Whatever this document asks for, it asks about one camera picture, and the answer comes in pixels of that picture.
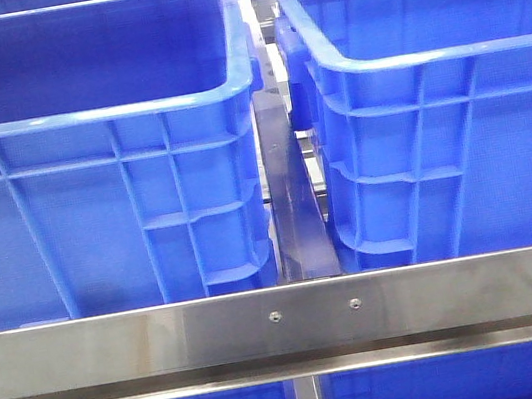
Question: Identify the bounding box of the steel divider bar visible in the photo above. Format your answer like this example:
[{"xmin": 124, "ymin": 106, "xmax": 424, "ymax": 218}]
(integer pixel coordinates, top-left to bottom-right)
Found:
[{"xmin": 253, "ymin": 89, "xmax": 342, "ymax": 283}]

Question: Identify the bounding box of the blue crate front left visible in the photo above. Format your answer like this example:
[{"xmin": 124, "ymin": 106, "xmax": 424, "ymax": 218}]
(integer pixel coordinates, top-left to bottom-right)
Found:
[{"xmin": 0, "ymin": 0, "xmax": 278, "ymax": 332}]

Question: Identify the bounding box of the blue crate front right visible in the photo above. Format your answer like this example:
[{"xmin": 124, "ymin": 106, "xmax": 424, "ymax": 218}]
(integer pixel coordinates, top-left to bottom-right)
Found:
[{"xmin": 274, "ymin": 0, "xmax": 532, "ymax": 273}]

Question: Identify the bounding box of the blue crate lower right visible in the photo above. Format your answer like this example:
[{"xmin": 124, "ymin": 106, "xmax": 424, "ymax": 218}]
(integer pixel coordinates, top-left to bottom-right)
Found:
[{"xmin": 323, "ymin": 342, "xmax": 532, "ymax": 399}]

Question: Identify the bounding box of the left rail screw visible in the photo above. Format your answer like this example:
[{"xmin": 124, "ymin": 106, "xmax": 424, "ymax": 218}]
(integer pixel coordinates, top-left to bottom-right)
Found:
[{"xmin": 268, "ymin": 310, "xmax": 282, "ymax": 323}]

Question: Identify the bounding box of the rail screw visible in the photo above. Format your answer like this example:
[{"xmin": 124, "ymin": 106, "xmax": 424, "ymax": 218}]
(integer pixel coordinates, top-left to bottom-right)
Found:
[
  {"xmin": 268, "ymin": 310, "xmax": 282, "ymax": 323},
  {"xmin": 349, "ymin": 298, "xmax": 362, "ymax": 310}
]

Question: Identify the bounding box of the steel rack front rail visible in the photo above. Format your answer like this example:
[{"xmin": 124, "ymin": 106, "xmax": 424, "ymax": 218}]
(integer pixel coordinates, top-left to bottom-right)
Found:
[{"xmin": 0, "ymin": 248, "xmax": 532, "ymax": 399}]

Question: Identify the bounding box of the right rail screw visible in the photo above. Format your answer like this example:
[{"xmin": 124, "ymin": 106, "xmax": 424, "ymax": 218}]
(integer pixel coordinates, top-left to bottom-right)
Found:
[{"xmin": 349, "ymin": 298, "xmax": 362, "ymax": 310}]

